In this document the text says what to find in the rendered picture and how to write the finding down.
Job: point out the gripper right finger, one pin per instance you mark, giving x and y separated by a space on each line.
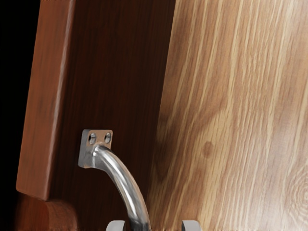
191 226

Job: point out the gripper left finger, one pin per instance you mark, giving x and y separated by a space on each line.
115 226

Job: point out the dark brown wooden cabinet door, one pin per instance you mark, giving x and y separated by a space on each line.
108 72

